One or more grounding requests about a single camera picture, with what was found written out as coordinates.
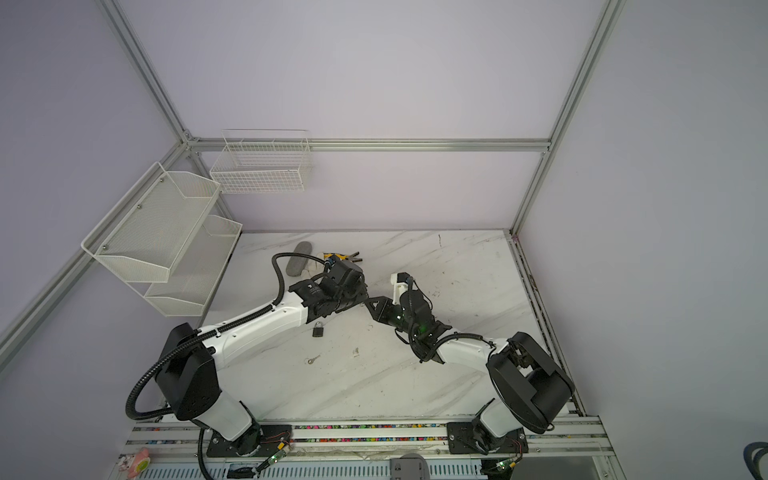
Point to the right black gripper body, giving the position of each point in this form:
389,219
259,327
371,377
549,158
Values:
397,320

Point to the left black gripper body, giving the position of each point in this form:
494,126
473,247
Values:
350,300

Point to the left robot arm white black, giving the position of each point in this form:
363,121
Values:
189,380

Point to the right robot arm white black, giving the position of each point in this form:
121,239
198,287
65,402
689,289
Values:
530,388

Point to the yellow black pliers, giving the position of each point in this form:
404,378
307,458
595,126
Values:
353,257

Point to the white work glove yellow cuff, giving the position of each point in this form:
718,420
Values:
314,268

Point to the left black padlock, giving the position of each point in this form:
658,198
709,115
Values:
318,330

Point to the grey oval sharpening stone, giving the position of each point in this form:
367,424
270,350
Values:
298,262

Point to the grey round object bottom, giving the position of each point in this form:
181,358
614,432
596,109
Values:
409,467

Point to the white two-tier mesh shelf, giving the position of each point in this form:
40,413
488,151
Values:
165,241

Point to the pink tape roll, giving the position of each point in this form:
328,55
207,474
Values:
131,466

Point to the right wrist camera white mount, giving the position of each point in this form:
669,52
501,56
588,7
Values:
401,283

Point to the white wire basket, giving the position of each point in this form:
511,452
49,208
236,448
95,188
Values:
257,161

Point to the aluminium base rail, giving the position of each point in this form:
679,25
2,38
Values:
579,446

